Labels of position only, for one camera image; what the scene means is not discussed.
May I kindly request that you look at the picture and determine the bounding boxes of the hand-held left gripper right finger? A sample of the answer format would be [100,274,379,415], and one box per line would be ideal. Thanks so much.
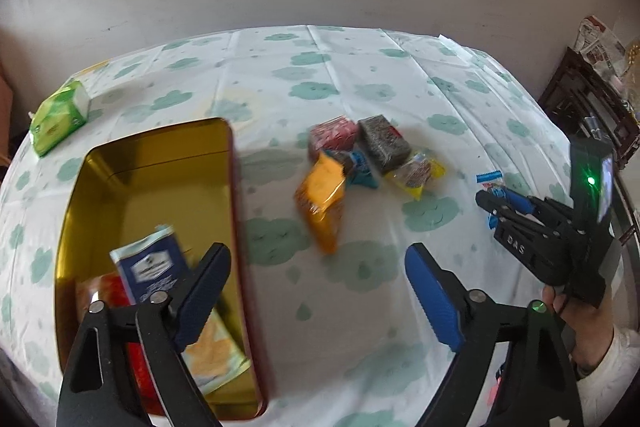
[405,243,583,427]

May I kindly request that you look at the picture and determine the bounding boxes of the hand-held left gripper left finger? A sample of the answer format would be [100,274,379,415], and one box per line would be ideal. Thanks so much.
[56,242,232,427]

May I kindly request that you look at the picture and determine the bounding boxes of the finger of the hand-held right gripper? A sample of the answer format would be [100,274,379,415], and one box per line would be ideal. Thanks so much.
[475,191,531,233]
[502,188,571,220]

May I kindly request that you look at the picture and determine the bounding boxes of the blue and white candy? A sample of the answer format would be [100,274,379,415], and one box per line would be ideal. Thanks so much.
[475,171,507,230]

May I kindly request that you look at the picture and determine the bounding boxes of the clear bag of orange snacks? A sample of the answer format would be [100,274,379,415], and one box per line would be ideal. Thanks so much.
[180,304,252,395]

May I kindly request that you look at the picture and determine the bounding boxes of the blue and white cracker packet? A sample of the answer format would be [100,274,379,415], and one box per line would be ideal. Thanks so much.
[109,225,197,308]

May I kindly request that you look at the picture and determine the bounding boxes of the yellow snack packet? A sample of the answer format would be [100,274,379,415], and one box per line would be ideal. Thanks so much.
[385,150,446,200]

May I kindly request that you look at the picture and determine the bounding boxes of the red snack packet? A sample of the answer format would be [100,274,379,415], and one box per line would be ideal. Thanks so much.
[102,274,166,415]

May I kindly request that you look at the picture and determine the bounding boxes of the clear packet with orange print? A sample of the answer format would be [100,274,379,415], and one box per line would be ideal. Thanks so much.
[75,274,111,313]

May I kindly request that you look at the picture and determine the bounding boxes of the grey sesame snack block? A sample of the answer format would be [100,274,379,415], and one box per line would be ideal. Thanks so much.
[357,116,413,174]

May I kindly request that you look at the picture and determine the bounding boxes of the maroon and gold tin box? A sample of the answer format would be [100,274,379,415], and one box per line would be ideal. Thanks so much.
[52,117,271,420]

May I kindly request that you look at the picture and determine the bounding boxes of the blue snack packet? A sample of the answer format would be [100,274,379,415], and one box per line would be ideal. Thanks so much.
[322,149,379,190]

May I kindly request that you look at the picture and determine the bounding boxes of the orange snack packet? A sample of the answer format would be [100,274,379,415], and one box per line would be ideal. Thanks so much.
[292,155,347,255]

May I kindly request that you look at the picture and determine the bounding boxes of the dark red snack block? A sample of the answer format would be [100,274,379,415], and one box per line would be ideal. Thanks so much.
[308,117,361,160]

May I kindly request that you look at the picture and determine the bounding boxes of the person's right forearm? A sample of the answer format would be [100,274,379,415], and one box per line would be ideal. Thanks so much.
[572,324,640,427]

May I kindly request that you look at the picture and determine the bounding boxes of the person's right hand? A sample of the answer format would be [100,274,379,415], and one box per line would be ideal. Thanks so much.
[542,279,616,380]

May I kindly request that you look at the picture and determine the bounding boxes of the dark wooden chair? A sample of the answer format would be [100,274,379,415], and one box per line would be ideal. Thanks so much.
[537,47,640,172]

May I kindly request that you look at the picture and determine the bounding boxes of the printed paper bundle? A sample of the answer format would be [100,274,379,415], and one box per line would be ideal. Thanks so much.
[572,17,628,78]

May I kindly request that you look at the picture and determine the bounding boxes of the cloud print tablecloth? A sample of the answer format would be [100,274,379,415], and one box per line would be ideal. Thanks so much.
[0,24,626,427]

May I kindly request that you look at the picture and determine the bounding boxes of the green tissue pack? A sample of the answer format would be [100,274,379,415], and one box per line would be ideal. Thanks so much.
[29,79,92,158]

